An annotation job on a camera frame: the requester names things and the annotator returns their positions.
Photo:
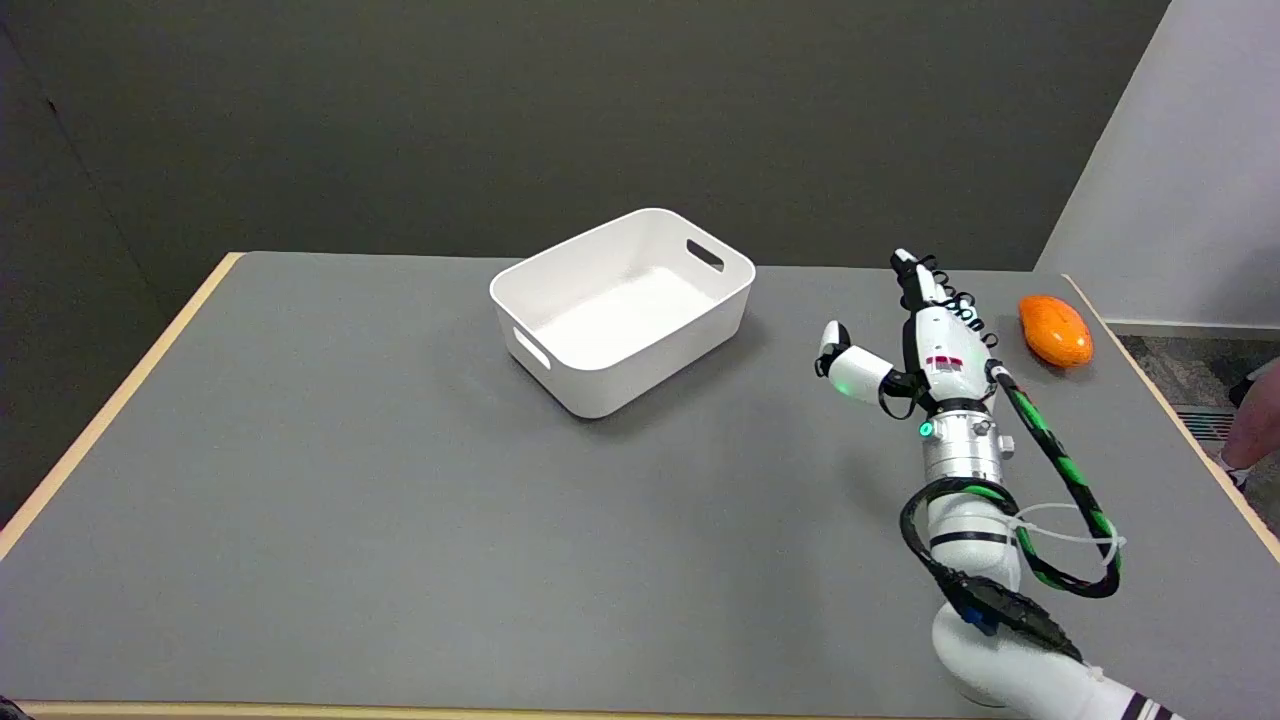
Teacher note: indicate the bystander person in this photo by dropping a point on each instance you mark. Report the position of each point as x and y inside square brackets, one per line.
[1256, 430]

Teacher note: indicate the metal floor vent grille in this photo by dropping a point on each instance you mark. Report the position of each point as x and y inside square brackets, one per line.
[1206, 424]

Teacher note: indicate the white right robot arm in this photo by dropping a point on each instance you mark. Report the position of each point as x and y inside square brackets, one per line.
[968, 520]

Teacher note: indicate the orange mango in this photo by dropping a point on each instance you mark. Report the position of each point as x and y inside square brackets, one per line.
[1056, 330]

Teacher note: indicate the white plastic storage bin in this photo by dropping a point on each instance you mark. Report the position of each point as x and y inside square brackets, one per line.
[620, 320]

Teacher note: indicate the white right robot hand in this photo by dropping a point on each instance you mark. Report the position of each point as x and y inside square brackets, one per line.
[942, 352]

